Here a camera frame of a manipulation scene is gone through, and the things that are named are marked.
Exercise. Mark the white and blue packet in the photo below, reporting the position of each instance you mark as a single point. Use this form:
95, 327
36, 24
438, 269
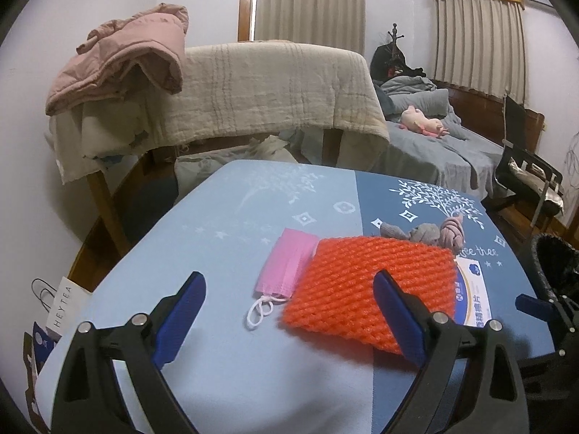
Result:
472, 289

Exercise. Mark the silver cushion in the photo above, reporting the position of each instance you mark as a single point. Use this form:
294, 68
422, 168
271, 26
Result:
533, 181

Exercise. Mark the white paper bag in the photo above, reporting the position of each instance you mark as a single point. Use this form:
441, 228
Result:
68, 303

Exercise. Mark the bed with grey sheet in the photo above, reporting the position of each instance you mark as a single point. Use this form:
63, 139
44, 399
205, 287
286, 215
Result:
452, 153

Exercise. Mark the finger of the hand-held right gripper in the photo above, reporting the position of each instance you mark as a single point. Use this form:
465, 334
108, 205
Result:
533, 304

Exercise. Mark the narrow beige curtain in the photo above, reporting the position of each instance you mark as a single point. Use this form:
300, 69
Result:
475, 40

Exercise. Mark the wooden coat rack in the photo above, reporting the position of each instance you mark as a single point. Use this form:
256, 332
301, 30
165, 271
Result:
395, 36

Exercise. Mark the beige blanket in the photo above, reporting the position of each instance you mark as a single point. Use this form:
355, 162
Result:
271, 90

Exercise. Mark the blue patterned paper bag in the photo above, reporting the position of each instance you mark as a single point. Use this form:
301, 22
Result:
38, 348

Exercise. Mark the pink padded jacket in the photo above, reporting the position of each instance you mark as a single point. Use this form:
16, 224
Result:
122, 49

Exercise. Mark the dusty pink knotted sock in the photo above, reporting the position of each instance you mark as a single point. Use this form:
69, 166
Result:
452, 235

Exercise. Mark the brown wooden headboard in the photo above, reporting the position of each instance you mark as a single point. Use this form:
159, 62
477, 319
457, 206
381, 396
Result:
479, 108

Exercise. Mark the pink plush toy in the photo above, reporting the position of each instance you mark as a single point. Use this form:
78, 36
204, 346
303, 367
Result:
423, 122

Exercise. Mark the grey sock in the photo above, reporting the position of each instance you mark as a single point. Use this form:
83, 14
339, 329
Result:
407, 233

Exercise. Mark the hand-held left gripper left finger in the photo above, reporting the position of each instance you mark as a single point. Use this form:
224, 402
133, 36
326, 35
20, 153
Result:
178, 321

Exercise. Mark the wide beige curtain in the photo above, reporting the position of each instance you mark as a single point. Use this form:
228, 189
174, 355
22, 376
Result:
307, 4

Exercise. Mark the wooden window frame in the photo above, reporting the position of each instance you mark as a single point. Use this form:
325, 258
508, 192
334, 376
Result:
246, 4

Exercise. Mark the black cantilever chair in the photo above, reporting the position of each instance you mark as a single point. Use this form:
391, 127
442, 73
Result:
515, 117

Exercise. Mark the white cloth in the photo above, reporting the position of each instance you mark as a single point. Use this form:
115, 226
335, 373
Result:
81, 144

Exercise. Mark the bin with black bag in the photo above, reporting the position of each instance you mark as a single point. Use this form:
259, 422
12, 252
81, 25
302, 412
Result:
556, 257

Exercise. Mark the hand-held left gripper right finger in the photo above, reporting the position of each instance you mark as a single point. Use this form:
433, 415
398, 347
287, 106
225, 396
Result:
400, 321

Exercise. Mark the blue tree-print tablecloth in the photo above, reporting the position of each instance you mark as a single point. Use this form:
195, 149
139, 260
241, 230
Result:
226, 257

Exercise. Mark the black coat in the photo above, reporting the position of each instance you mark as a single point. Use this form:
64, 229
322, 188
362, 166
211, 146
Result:
384, 61

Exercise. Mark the grey duvet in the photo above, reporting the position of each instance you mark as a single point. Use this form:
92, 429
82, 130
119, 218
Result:
416, 92

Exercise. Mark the orange foam net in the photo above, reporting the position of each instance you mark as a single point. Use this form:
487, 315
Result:
362, 264

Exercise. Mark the pink face mask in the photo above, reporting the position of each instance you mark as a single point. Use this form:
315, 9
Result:
282, 267

